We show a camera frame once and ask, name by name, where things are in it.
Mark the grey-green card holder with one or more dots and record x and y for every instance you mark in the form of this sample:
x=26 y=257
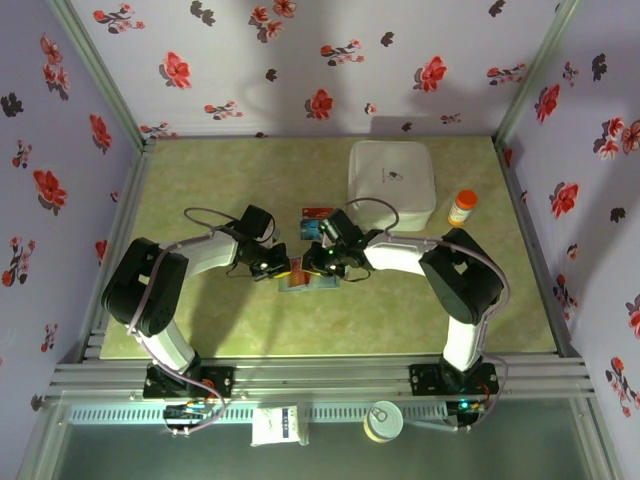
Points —
x=327 y=284

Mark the blue plastic card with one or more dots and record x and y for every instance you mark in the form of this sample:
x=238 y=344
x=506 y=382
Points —
x=309 y=235

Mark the blue VIP card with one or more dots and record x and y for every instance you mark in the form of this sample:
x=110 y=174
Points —
x=311 y=224

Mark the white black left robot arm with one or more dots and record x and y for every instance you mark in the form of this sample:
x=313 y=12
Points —
x=210 y=252

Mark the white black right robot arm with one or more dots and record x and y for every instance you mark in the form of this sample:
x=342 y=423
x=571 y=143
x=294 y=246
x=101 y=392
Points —
x=395 y=252

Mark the white square container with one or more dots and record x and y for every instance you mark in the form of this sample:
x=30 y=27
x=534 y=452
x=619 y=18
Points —
x=395 y=165

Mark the orange pill bottle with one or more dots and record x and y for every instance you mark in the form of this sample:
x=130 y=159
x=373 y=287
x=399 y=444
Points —
x=462 y=210

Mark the white paper packet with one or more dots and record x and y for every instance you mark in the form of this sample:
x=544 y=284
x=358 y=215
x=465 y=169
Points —
x=272 y=427

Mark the tin can with pull tab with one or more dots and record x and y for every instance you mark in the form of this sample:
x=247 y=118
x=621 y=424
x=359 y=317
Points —
x=382 y=422

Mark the wide aluminium base rail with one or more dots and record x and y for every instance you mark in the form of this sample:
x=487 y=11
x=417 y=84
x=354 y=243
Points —
x=320 y=375

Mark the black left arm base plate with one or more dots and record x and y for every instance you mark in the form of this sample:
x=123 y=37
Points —
x=220 y=380

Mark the aluminium side rail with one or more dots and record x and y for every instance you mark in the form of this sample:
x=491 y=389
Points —
x=537 y=250
x=120 y=230

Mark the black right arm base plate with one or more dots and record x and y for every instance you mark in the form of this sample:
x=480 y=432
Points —
x=425 y=380

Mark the aluminium corner post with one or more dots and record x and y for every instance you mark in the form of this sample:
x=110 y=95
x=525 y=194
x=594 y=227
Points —
x=100 y=70
x=532 y=70

